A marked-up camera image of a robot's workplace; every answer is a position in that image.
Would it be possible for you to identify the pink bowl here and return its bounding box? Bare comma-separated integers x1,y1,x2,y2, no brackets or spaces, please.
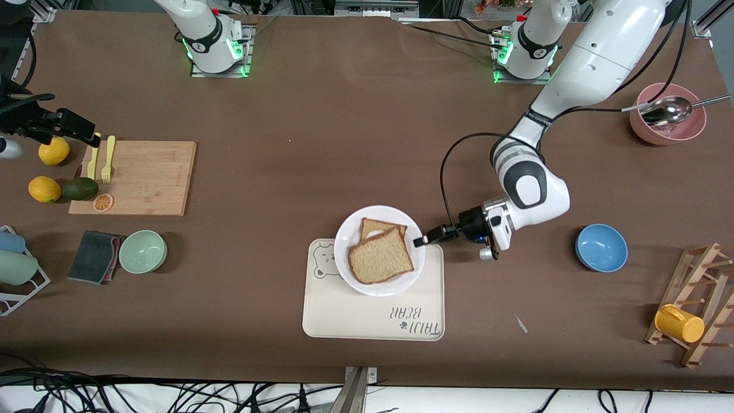
630,83,707,146

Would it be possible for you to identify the cream bear print tray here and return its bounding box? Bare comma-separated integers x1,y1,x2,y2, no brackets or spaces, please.
302,239,445,342

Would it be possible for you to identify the aluminium frame profile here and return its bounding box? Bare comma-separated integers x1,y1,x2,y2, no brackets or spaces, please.
691,0,734,38
11,7,58,81

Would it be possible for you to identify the metal table bracket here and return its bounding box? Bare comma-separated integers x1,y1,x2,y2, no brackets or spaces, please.
330,366,379,413

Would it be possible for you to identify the black table power cable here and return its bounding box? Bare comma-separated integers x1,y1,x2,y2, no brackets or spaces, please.
399,16,505,49

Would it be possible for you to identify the light green bowl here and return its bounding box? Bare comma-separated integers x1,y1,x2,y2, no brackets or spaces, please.
119,230,168,274

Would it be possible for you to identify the white wire rack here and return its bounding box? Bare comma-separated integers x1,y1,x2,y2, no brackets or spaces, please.
0,225,51,316

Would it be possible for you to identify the yellow plastic knife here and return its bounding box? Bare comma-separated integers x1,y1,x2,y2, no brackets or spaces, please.
87,133,101,180

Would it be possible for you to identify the metal ladle spoon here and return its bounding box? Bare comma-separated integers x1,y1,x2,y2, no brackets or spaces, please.
639,95,730,128

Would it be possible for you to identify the pale green cup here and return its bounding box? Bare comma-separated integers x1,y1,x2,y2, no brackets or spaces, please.
0,250,39,286

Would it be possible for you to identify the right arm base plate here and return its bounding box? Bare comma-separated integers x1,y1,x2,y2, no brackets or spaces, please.
190,24,254,79

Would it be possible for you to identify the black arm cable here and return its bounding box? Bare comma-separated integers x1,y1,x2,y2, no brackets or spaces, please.
439,0,692,230
23,32,38,87

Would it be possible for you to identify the black floor cable bundle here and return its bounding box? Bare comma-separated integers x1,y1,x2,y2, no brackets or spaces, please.
0,367,345,413

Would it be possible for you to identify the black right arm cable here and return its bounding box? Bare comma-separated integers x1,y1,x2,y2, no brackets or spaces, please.
23,32,38,87

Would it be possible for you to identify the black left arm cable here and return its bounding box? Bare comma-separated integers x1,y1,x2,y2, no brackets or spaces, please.
439,0,692,230

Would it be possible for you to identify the white round plate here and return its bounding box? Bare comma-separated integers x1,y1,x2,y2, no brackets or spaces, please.
334,205,427,297

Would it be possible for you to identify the wooden mug rack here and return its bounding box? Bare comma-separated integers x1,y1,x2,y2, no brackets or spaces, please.
644,243,734,369

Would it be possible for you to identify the bread slice under egg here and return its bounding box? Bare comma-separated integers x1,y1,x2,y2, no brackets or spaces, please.
360,218,408,243

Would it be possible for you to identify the yellow mug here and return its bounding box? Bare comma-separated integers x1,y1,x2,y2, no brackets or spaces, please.
654,304,705,344

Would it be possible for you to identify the grey and pink cloth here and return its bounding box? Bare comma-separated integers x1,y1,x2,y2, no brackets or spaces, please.
68,230,127,285

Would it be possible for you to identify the brown bread slice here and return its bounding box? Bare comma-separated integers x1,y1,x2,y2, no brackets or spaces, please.
348,227,415,285

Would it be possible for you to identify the dark green avocado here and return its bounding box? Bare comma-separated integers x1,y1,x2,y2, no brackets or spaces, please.
61,177,99,201

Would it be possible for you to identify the yellow lemon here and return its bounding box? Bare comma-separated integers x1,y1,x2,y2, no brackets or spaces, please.
28,176,61,204
38,137,70,166

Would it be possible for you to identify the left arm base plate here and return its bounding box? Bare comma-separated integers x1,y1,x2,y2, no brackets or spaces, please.
492,32,554,85

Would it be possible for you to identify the yellow plastic fork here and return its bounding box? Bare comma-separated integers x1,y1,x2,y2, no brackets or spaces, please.
101,135,116,184

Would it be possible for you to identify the wooden cutting board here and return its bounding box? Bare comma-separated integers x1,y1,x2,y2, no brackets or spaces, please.
68,141,197,217

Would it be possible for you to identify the grey equipment box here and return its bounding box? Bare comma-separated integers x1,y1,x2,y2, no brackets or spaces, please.
334,0,420,18

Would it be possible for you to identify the blue bowl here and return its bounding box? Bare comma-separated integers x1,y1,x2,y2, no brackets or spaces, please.
575,224,628,273

